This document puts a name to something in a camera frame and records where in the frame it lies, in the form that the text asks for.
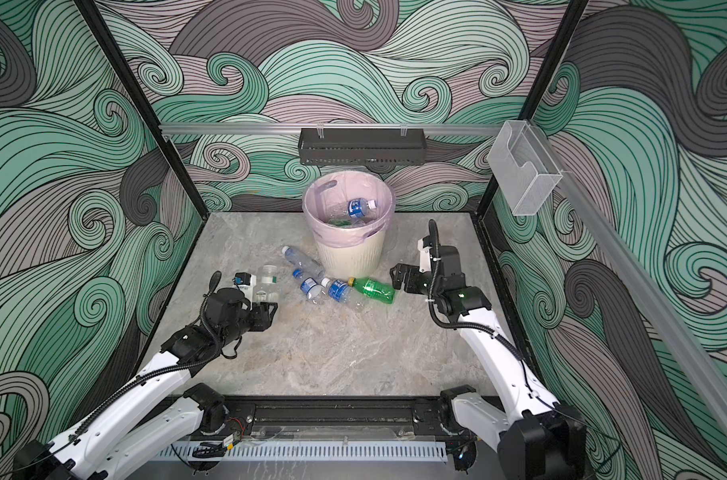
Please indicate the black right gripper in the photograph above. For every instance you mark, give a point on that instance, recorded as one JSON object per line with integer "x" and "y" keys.
{"x": 399, "y": 279}

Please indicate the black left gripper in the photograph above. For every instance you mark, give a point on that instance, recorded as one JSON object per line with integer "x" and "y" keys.
{"x": 263, "y": 315}

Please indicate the blue label bottle white cap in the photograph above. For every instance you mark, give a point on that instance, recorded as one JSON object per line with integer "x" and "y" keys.
{"x": 358, "y": 210}

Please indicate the clear bottle green white label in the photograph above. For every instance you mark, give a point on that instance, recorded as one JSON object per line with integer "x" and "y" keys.
{"x": 266, "y": 289}

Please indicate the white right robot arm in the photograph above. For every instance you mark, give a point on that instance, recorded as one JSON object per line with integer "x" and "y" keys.
{"x": 534, "y": 434}

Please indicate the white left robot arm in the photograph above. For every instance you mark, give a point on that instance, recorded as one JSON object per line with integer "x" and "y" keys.
{"x": 122, "y": 434}

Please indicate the cream ribbed trash bin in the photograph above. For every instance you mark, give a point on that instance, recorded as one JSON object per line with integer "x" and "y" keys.
{"x": 356, "y": 261}

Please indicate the pink bin liner bag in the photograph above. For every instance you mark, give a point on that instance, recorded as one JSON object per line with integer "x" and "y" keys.
{"x": 339, "y": 187}

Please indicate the green bottle yellow cap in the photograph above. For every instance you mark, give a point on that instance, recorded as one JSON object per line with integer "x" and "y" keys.
{"x": 373, "y": 289}

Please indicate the clear bottle blue striped label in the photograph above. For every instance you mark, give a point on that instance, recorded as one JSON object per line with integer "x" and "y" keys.
{"x": 311, "y": 289}

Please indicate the clear bottle white cap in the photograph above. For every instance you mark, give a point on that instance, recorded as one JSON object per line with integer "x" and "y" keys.
{"x": 304, "y": 262}

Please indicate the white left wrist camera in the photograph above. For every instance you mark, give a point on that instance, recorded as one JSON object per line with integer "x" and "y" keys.
{"x": 246, "y": 283}

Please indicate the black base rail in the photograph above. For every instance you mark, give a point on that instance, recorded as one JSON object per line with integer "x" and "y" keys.
{"x": 419, "y": 415}

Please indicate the white slotted cable duct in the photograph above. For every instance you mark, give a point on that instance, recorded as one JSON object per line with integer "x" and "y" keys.
{"x": 346, "y": 450}

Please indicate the black wall tray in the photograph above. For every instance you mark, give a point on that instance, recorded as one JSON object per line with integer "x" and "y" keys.
{"x": 338, "y": 147}

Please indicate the clear acrylic wall holder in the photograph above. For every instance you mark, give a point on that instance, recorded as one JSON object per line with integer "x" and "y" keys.
{"x": 525, "y": 166}

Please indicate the aluminium rail back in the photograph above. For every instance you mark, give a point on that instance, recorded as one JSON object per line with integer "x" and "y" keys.
{"x": 258, "y": 128}

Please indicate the aluminium rail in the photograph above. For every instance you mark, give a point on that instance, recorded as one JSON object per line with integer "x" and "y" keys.
{"x": 258, "y": 128}
{"x": 705, "y": 376}

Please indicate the aluminium rail right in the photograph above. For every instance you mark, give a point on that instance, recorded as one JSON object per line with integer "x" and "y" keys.
{"x": 705, "y": 376}

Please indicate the black frame post right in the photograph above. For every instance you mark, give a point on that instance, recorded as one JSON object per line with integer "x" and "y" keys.
{"x": 553, "y": 58}

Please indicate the black frame post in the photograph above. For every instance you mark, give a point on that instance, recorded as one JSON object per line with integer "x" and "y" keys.
{"x": 553, "y": 58}
{"x": 97, "y": 25}

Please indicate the black frame post left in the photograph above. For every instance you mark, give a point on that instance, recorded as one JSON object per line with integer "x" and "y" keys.
{"x": 97, "y": 25}

